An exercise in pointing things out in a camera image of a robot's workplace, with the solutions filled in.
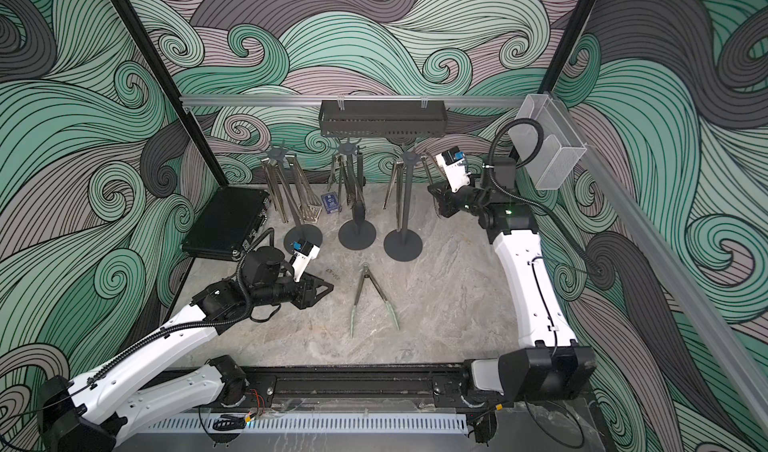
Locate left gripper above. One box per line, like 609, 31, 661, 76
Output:
251, 269, 334, 310

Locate steel tongs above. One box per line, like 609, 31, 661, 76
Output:
286, 154, 323, 223
327, 154, 341, 192
339, 154, 357, 206
383, 161, 404, 230
261, 158, 288, 223
420, 154, 435, 186

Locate grey utensil stand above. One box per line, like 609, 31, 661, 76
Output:
338, 139, 377, 251
384, 151, 423, 262
266, 146, 323, 250

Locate black tongs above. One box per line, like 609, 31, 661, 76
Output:
352, 147, 365, 235

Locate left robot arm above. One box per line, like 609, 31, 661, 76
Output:
37, 229, 333, 451

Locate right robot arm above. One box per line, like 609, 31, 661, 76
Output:
428, 119, 597, 407

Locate green tipped tongs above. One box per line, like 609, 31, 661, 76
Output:
347, 263, 401, 339

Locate blue card box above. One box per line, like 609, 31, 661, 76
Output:
321, 192, 342, 214

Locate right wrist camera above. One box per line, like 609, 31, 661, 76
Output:
434, 147, 470, 193

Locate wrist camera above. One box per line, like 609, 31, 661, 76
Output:
434, 147, 470, 193
289, 240, 320, 283

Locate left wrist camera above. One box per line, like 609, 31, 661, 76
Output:
289, 240, 320, 283

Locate aluminium rail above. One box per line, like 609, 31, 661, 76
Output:
180, 94, 525, 109

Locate clear plastic wall bin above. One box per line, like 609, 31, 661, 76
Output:
517, 94, 586, 191

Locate white slotted cable duct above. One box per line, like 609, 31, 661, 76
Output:
146, 412, 469, 435

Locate black wall shelf rack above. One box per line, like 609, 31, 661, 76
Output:
318, 101, 448, 139

